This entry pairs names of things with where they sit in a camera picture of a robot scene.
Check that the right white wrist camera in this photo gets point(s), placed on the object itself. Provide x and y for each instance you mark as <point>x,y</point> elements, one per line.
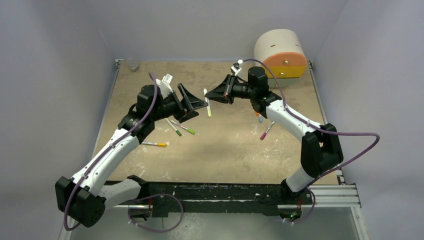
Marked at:
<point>236,67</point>

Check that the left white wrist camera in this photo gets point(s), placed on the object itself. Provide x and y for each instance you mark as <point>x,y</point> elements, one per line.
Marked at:
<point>164,85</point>

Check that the pale yellow cap marker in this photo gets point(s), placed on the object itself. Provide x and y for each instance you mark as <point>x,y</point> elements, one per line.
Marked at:
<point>209,112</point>

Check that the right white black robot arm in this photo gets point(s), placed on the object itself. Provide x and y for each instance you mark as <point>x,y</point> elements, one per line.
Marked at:
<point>320,146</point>

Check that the magenta cap marker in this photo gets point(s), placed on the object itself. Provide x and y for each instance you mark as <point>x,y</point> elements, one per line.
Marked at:
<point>263,136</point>

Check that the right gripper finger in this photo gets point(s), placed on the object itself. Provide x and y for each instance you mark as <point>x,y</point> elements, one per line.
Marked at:
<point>217,98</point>
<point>220,89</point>

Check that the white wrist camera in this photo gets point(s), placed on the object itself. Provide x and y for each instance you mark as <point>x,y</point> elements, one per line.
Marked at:
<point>164,85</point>
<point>236,67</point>

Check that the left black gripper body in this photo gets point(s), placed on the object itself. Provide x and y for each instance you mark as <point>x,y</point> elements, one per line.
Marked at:
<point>168,107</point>

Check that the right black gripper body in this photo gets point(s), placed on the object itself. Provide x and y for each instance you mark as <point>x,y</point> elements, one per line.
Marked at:
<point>228,90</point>

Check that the round three-drawer cabinet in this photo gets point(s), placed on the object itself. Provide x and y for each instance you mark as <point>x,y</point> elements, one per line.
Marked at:
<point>281,51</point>

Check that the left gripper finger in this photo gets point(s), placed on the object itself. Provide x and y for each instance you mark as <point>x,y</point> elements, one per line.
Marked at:
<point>189,101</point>
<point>189,115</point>

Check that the clear plastic cup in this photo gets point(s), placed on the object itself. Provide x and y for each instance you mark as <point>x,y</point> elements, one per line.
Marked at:
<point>133,65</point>

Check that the light green cap marker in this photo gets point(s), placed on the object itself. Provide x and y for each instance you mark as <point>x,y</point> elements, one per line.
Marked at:
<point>189,130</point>

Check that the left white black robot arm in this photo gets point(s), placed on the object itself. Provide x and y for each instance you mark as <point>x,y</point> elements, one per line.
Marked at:
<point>81,197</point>

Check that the dark green cap marker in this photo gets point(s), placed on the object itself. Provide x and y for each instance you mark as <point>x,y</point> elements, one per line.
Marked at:
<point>173,127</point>

